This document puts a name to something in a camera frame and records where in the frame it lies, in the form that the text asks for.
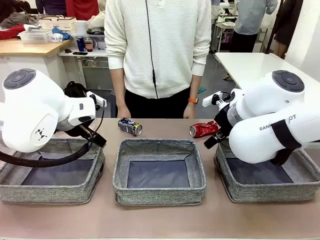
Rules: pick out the white knit sweater torso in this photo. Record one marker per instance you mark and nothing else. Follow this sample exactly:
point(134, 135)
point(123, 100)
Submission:
point(170, 45)

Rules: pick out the crushed blue soda can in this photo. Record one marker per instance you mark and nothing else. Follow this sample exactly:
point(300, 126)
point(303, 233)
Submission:
point(128, 125)

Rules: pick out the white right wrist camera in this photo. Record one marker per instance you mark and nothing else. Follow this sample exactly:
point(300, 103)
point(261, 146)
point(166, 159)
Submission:
point(210, 100)

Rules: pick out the black backpack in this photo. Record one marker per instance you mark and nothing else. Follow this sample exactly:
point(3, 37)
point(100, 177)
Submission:
point(73, 88)

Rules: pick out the person in dark coat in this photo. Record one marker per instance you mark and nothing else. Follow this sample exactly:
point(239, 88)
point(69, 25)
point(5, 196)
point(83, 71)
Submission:
point(287, 22)

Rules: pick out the person in red top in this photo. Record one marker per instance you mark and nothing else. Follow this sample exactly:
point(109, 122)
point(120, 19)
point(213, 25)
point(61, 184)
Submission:
point(82, 10)

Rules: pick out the white side table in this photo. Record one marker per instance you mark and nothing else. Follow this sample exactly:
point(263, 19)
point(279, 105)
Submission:
point(82, 62)

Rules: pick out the person in light blue shirt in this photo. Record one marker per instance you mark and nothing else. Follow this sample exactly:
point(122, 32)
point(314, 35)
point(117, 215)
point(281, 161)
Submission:
point(250, 22)

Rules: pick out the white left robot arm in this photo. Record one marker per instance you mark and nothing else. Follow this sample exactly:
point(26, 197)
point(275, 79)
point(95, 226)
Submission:
point(30, 112)

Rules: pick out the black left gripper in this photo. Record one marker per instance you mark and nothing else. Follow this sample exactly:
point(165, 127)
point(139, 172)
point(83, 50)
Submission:
point(98, 141)

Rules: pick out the crushed red soda can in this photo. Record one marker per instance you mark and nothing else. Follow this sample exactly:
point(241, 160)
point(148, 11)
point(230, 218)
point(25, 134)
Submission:
point(203, 128)

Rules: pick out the person's left forearm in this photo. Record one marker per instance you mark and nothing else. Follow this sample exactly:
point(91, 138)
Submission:
point(195, 86)

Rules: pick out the red cloth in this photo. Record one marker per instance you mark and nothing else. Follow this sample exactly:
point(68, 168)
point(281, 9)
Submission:
point(10, 32)

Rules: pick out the person's left hand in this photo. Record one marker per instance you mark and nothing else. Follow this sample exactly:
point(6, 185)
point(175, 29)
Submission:
point(190, 111)

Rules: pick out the person's right forearm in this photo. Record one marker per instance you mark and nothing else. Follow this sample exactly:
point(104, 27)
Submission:
point(118, 87)

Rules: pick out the person's right hand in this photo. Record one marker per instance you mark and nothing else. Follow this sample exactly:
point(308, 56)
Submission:
point(124, 112)

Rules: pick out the black trousers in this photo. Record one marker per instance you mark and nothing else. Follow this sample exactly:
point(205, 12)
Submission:
point(162, 107)

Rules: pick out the blue drink bottle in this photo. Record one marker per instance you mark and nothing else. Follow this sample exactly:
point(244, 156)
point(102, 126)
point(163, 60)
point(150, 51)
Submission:
point(80, 43)

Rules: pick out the white cardboard box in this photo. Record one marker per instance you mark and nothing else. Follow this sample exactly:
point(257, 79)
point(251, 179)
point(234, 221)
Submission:
point(58, 23)

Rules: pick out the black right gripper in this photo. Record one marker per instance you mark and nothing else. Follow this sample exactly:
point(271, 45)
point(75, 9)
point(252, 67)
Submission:
point(225, 120)

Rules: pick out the blue cloth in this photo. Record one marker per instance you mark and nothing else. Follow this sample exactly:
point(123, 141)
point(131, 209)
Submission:
point(62, 33)

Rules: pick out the dark cola bottle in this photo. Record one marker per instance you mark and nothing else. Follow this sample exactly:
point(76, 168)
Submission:
point(89, 45)

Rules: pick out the wooden top desk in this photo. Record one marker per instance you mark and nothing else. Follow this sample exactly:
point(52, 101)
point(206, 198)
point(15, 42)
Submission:
point(30, 48)

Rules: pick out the grey fabric basket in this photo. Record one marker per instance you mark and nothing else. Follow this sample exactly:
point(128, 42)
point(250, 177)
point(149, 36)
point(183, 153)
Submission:
point(262, 193)
point(50, 192)
point(160, 195)

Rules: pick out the grey cloth pile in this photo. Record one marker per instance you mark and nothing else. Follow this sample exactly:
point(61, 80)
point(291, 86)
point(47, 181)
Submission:
point(17, 20)

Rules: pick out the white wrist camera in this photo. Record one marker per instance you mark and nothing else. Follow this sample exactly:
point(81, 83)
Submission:
point(100, 102)
point(210, 100)

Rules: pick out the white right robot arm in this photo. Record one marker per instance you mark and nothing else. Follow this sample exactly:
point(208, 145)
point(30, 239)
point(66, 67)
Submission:
point(262, 120)

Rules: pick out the orange wristband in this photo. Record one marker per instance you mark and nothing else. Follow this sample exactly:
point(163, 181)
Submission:
point(192, 100)

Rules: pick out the white plastic crate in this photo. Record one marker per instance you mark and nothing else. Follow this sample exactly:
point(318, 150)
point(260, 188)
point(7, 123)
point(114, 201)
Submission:
point(35, 36)

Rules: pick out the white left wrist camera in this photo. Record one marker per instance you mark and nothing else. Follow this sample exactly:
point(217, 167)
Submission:
point(100, 102)

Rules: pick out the black phone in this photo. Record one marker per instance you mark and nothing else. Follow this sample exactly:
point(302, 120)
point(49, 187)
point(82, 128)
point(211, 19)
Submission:
point(80, 53)

